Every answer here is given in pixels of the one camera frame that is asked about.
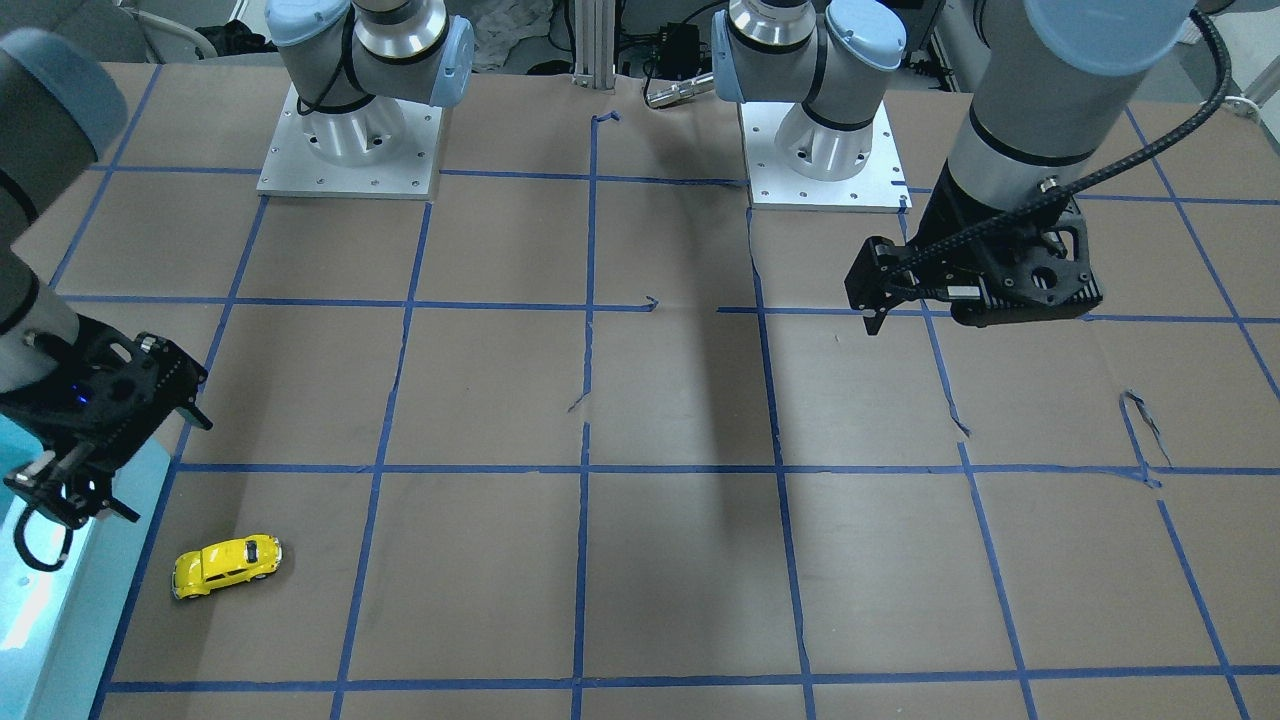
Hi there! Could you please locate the aluminium frame post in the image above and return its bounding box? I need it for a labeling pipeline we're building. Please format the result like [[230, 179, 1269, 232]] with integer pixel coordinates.
[[571, 0, 618, 94]]

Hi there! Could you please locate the light blue plastic bin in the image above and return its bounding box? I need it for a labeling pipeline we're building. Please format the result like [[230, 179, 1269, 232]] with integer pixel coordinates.
[[1, 439, 172, 719]]

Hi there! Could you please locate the yellow toy beetle car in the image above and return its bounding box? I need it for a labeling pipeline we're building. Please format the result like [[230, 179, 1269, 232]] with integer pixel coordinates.
[[172, 534, 284, 600]]

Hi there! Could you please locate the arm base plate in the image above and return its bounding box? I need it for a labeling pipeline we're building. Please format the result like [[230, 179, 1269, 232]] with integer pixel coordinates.
[[256, 88, 447, 201], [739, 102, 911, 213]]

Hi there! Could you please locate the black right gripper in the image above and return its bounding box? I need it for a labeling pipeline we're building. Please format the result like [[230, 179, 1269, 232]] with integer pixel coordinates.
[[3, 316, 212, 529]]

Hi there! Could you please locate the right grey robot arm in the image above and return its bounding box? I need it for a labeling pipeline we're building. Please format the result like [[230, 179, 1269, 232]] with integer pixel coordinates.
[[3, 1, 475, 530]]

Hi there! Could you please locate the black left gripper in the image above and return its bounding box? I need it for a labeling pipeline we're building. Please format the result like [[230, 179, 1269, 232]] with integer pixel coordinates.
[[844, 199, 1105, 336]]

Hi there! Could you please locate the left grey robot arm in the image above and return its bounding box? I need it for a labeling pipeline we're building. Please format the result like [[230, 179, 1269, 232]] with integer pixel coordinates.
[[710, 1, 1272, 334]]

